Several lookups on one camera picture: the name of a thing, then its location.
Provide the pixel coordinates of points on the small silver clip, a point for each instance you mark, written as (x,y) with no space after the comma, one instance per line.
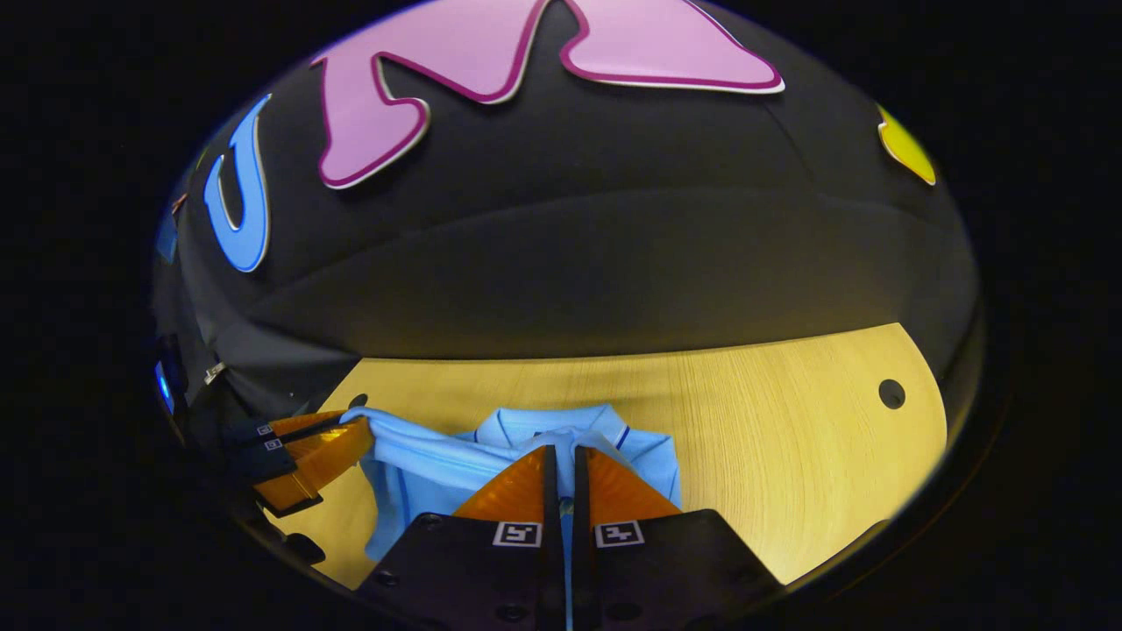
(215,372)

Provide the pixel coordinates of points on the black backdrop cloth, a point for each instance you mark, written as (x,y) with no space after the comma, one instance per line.
(614,263)

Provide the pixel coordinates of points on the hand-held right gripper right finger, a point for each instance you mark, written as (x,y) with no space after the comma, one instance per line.
(583,526)

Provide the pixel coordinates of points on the light blue T-shirt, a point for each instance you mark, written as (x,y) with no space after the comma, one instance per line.
(421,464)

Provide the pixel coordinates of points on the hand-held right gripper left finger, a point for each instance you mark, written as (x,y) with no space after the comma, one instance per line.
(548,526)

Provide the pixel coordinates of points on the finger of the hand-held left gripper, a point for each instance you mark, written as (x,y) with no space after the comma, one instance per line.
(298,426)
(320,460)

